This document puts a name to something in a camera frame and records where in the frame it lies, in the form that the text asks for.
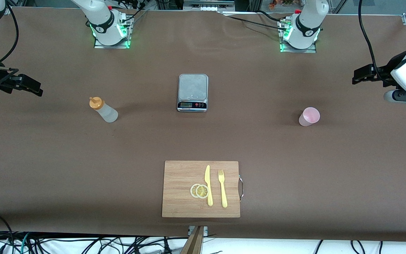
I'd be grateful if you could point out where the pink plastic cup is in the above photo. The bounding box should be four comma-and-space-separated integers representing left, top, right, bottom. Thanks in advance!
299, 107, 320, 127

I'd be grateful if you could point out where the clear sauce bottle orange cap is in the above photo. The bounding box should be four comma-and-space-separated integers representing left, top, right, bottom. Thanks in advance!
89, 96, 119, 123

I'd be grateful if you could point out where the brown table cover sheet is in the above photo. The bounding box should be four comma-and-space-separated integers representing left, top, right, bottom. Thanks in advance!
0, 6, 406, 242

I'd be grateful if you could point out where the silver digital kitchen scale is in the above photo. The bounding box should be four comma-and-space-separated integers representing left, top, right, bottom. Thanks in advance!
177, 73, 209, 113

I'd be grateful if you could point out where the white power strip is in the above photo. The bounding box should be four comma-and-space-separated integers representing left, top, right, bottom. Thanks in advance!
184, 0, 235, 12

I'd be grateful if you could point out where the wooden cutting board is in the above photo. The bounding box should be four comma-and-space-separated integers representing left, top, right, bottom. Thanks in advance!
161, 161, 244, 218

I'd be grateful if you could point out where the yellow plastic fork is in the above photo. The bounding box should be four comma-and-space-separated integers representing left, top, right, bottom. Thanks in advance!
218, 169, 228, 208

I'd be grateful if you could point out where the yellow plastic knife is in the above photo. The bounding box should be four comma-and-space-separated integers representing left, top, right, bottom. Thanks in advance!
204, 165, 214, 207

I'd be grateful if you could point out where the wooden beam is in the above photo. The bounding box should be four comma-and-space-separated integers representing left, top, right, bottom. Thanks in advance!
180, 226, 205, 254

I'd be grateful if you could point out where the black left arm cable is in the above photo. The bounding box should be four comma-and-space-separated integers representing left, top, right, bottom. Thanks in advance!
358, 0, 388, 87

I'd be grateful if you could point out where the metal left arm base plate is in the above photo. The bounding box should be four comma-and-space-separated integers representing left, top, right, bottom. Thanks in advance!
280, 21, 317, 53

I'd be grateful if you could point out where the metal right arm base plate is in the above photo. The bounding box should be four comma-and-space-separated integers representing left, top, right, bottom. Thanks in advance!
94, 21, 132, 49

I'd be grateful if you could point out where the black base cable bundle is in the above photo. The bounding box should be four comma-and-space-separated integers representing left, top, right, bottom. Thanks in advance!
118, 0, 150, 22

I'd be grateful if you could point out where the black base power cable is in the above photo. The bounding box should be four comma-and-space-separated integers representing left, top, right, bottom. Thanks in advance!
221, 10, 290, 32

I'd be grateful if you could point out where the teal floor cable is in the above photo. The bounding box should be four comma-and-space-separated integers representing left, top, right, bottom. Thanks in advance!
11, 233, 31, 254

